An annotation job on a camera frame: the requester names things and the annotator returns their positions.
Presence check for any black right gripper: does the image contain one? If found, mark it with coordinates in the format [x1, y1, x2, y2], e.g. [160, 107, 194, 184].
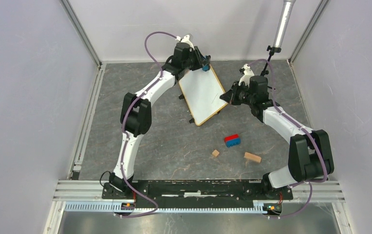
[220, 81, 254, 106]

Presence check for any blue whiteboard eraser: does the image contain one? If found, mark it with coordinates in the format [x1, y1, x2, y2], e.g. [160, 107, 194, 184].
[202, 64, 210, 72]

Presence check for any small wood-framed whiteboard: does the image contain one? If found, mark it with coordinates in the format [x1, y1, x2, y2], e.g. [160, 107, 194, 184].
[179, 67, 227, 126]

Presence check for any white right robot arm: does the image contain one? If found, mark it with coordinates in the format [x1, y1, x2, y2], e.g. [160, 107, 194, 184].
[220, 76, 335, 199]

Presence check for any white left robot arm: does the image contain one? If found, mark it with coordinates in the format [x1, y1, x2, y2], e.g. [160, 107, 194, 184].
[109, 42, 211, 199]

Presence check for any red and blue toy brick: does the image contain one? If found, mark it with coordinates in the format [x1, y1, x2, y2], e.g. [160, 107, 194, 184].
[224, 134, 241, 148]

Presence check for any small wooden cube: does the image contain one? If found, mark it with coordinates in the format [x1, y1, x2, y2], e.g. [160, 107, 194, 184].
[211, 150, 220, 157]

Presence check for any long wooden block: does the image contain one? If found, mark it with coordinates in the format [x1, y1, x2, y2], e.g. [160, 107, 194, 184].
[244, 152, 261, 163]

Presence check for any black tripod stand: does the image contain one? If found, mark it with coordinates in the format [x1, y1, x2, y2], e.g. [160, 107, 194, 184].
[260, 45, 281, 77]

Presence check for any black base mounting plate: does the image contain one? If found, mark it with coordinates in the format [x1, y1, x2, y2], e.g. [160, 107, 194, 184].
[102, 179, 294, 210]

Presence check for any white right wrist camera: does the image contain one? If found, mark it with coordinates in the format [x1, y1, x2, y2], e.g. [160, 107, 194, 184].
[238, 64, 254, 86]

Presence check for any slotted cable duct rail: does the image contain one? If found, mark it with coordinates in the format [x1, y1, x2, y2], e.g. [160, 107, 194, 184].
[64, 201, 283, 214]

